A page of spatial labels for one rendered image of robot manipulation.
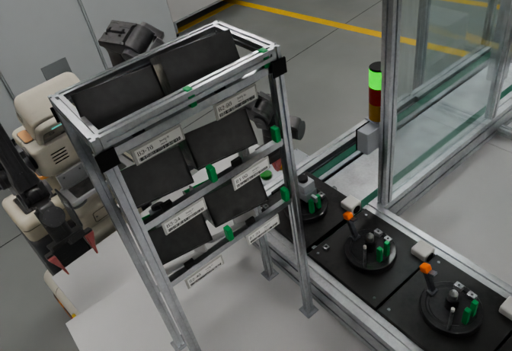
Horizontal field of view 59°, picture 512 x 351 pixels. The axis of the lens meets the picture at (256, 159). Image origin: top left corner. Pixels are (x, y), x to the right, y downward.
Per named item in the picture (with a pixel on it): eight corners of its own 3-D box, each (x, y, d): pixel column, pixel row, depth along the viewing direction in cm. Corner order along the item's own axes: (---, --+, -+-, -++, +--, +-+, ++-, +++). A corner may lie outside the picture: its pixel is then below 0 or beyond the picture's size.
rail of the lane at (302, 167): (235, 230, 154) (228, 207, 147) (403, 113, 190) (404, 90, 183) (244, 238, 150) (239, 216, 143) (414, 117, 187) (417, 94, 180)
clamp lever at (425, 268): (426, 291, 111) (418, 266, 108) (431, 285, 112) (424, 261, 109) (439, 296, 108) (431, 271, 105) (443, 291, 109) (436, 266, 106)
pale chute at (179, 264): (155, 273, 129) (148, 259, 129) (196, 252, 132) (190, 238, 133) (157, 281, 102) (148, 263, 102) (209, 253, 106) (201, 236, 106)
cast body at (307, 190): (292, 193, 140) (289, 176, 135) (302, 186, 142) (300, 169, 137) (312, 206, 134) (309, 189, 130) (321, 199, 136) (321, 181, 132)
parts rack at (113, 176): (170, 343, 125) (39, 97, 75) (270, 266, 140) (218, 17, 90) (212, 403, 111) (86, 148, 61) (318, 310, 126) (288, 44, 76)
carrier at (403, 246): (308, 257, 129) (305, 228, 122) (365, 212, 139) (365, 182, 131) (376, 313, 113) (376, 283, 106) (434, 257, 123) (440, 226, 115)
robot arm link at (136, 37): (108, 5, 120) (89, 34, 117) (155, 25, 120) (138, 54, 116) (132, 89, 162) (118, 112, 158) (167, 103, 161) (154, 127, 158)
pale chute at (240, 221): (198, 244, 135) (192, 230, 135) (238, 224, 138) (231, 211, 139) (211, 243, 108) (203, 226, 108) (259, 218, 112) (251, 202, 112)
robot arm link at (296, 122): (262, 92, 128) (251, 116, 125) (300, 97, 123) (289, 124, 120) (273, 116, 138) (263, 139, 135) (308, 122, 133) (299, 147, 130)
